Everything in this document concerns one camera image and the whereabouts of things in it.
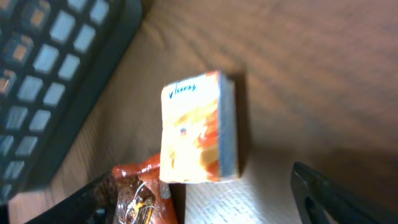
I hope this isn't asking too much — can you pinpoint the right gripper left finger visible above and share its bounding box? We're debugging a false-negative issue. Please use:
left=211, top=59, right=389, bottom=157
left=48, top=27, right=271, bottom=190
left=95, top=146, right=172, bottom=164
left=28, top=172, right=118, bottom=224

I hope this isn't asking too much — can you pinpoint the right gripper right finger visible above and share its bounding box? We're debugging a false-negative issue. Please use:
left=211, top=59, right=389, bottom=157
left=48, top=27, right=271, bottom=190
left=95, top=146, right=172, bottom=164
left=290, top=162, right=397, bottom=223

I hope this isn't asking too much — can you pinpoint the brown chocolate bar wrapper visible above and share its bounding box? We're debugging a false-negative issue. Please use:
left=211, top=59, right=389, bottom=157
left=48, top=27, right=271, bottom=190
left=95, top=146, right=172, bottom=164
left=112, top=154, right=178, bottom=224

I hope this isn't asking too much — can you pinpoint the small orange snack packet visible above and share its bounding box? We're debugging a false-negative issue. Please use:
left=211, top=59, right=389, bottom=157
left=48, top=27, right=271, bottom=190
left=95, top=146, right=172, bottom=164
left=160, top=70, right=239, bottom=184

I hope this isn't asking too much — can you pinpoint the grey plastic shopping basket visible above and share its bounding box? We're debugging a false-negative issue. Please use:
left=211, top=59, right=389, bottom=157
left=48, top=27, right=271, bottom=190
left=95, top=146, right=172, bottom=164
left=1, top=0, right=142, bottom=204

